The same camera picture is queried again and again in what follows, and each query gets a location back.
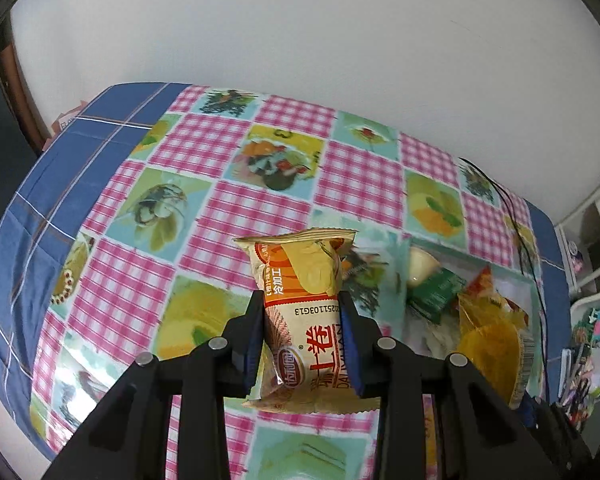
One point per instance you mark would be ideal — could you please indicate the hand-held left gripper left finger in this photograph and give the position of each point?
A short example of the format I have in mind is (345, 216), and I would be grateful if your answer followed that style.
(254, 350)

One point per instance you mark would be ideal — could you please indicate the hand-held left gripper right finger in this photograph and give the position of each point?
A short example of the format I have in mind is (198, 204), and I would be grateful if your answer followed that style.
(351, 355)

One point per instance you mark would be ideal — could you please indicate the red orange foil packet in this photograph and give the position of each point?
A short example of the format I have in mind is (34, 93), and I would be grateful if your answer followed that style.
(482, 280)

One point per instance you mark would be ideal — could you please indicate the colourful clutter pile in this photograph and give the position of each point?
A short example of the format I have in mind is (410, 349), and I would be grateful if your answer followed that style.
(587, 360)

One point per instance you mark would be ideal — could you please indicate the brown wooden frame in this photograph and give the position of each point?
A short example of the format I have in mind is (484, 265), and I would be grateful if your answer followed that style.
(27, 105)

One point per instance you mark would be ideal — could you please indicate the blue plaid sheet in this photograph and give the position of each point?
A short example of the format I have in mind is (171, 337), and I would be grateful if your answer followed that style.
(55, 185)

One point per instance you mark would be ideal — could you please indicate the clear plastic snack bin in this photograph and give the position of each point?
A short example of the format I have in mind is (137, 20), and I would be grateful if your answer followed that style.
(510, 290)

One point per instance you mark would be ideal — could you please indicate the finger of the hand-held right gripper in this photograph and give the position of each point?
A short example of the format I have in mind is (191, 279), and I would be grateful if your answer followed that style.
(529, 410)

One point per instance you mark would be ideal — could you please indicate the pink paper item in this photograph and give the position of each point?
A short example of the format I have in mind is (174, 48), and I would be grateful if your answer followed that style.
(67, 120)

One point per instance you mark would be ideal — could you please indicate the dark green snack packet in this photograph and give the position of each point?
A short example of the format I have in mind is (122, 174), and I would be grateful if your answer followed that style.
(437, 292)

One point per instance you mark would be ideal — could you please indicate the pink checked fruit tablecloth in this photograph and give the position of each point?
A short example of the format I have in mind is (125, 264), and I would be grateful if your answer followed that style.
(230, 200)

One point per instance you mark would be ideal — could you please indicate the yellow cake roll packet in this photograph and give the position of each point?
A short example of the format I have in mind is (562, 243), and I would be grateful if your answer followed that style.
(305, 320)

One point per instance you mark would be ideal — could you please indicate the orange translucent snack packet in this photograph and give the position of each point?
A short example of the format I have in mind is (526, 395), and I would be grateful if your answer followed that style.
(495, 350)

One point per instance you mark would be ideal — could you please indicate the white furniture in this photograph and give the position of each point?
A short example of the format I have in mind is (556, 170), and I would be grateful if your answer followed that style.
(585, 210)

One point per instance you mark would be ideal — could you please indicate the pale yellow snack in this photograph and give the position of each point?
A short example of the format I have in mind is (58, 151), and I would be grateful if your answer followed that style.
(422, 265)

